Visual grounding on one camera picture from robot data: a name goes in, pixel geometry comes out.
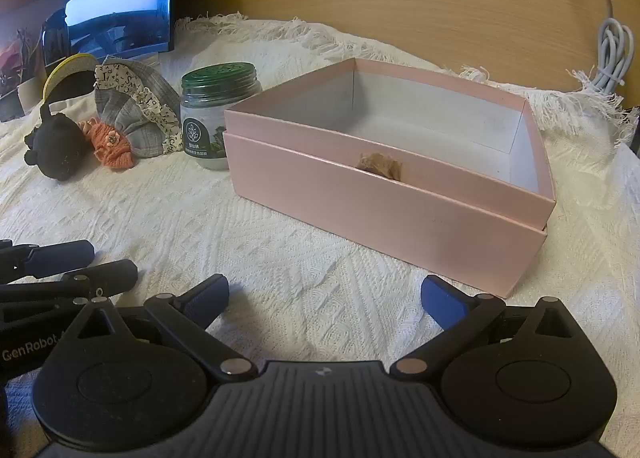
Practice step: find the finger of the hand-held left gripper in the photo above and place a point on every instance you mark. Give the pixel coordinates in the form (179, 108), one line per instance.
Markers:
(60, 255)
(110, 275)

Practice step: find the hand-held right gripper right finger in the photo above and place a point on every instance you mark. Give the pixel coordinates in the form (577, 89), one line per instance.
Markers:
(442, 300)

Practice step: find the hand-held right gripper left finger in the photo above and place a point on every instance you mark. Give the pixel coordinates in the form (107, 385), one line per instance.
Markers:
(207, 295)

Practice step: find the black plush toy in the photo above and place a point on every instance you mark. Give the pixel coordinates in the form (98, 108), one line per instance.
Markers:
(60, 147)

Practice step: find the pink cardboard box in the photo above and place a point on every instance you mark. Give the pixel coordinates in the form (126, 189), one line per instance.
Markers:
(380, 177)

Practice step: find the white fringed blanket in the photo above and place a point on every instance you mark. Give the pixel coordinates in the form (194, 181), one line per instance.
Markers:
(165, 223)

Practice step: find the brown fluffy toy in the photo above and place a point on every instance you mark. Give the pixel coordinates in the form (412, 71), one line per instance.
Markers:
(382, 166)

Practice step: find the potted plant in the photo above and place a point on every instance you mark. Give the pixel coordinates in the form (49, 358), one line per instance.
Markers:
(27, 87)

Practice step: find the green lidded glass jar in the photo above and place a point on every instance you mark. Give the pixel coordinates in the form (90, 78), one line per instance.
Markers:
(215, 117)

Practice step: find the yellow rimmed black disc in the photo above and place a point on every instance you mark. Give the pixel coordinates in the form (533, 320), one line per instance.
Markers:
(65, 72)

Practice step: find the dark bottle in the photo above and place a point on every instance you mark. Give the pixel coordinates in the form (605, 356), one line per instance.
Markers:
(55, 37)

